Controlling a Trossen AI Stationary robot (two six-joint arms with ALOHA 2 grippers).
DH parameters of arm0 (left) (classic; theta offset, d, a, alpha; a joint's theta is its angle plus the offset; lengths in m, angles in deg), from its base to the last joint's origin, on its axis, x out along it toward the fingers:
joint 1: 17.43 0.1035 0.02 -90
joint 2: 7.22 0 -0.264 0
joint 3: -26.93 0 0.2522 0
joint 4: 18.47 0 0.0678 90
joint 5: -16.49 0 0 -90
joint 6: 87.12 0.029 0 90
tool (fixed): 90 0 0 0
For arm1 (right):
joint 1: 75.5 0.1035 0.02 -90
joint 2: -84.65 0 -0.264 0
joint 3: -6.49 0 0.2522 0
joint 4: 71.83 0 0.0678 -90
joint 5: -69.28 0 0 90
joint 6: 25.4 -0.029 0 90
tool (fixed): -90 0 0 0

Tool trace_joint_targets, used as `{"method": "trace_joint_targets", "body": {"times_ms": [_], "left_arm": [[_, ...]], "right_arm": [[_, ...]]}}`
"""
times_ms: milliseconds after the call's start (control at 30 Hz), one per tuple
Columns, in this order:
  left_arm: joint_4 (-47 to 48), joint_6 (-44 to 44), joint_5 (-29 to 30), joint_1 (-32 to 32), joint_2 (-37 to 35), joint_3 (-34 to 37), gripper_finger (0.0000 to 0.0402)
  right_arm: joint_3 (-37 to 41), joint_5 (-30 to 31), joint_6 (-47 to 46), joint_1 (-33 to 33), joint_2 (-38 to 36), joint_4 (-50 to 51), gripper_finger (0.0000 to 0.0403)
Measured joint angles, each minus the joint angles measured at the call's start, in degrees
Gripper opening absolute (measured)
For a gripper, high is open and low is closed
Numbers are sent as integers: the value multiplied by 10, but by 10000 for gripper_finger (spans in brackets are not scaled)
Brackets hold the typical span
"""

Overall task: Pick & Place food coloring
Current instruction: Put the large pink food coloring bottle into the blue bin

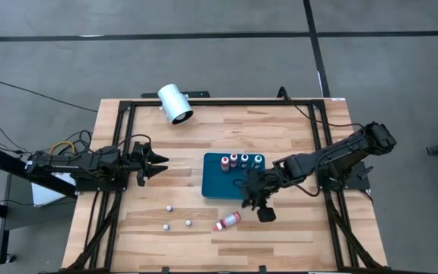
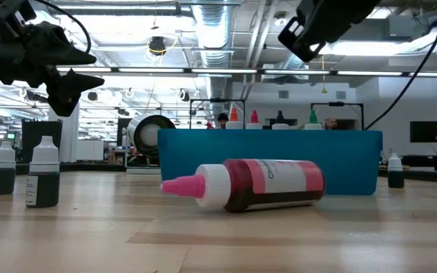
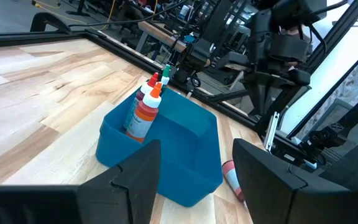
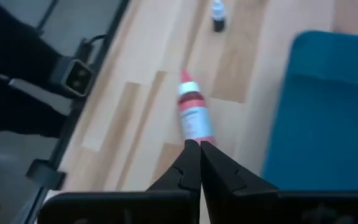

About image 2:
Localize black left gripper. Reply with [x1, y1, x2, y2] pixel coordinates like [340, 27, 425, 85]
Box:
[0, 21, 105, 118]

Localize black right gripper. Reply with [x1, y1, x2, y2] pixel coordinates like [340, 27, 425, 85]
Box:
[297, 0, 382, 45]

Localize green cap food coloring bottle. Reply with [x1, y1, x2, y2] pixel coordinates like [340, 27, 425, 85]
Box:
[303, 109, 322, 130]

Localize small white cap dark bottle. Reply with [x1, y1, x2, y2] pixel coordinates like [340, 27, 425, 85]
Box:
[387, 152, 405, 190]
[0, 140, 17, 196]
[24, 135, 61, 209]

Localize orange cap food coloring bottle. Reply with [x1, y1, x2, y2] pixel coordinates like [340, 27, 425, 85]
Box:
[225, 107, 244, 130]

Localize pink cap food coloring bottle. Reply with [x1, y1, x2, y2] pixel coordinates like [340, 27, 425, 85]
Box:
[160, 158, 326, 214]

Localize black bin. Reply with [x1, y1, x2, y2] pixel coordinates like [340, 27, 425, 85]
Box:
[20, 119, 64, 164]

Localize white cylindrical lamp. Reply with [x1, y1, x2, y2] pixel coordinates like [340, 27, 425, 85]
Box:
[126, 114, 177, 159]

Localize long ceiling light strip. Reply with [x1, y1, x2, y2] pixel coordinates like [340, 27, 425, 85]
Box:
[57, 66, 437, 77]

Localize blue plastic tray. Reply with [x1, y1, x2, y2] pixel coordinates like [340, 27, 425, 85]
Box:
[157, 128, 383, 196]

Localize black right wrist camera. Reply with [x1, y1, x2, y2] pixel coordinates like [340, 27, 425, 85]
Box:
[278, 14, 320, 64]

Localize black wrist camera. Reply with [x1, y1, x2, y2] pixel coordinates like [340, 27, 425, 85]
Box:
[278, 14, 320, 64]
[0, 0, 37, 28]

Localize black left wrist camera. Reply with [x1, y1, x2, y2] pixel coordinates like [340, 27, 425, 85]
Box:
[0, 0, 37, 28]

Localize black rig frame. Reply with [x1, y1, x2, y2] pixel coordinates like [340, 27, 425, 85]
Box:
[310, 101, 364, 130]
[189, 98, 247, 130]

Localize black hanging ceiling camera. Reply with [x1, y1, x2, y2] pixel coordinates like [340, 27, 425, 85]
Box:
[148, 36, 167, 57]

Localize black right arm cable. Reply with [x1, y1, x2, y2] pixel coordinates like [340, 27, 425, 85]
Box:
[365, 0, 437, 131]

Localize silver ribbed ceiling duct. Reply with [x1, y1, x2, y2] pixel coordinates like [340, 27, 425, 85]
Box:
[191, 3, 234, 69]

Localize black wall monitor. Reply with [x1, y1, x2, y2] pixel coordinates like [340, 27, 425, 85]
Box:
[410, 121, 437, 143]

